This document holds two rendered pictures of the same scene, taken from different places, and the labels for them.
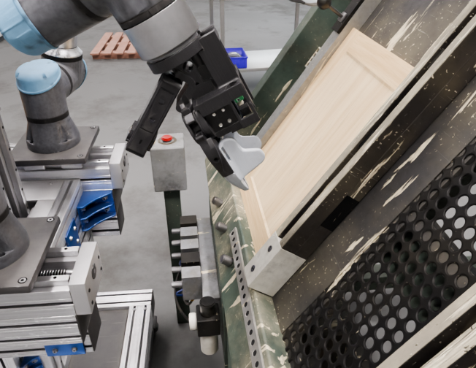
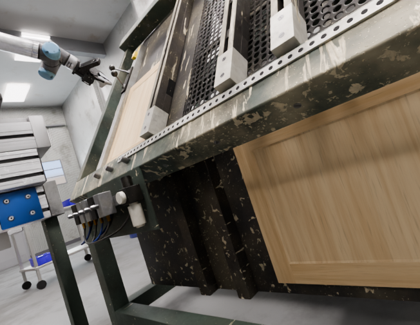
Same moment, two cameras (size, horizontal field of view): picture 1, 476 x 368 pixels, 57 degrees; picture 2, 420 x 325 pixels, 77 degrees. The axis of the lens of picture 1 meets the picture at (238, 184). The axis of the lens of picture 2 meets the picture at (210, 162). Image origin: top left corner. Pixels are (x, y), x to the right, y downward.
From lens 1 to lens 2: 1.07 m
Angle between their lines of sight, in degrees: 53
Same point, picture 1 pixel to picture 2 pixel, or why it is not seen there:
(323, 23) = (113, 109)
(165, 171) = not seen: hidden behind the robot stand
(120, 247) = not seen: outside the picture
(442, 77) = (176, 34)
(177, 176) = (54, 202)
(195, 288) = (109, 202)
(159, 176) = not seen: hidden behind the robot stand
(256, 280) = (150, 126)
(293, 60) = (105, 127)
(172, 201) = (54, 230)
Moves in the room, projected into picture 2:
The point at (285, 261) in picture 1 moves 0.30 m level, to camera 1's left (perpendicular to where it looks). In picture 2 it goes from (160, 113) to (80, 122)
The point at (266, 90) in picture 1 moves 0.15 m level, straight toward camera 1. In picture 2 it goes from (96, 144) to (102, 136)
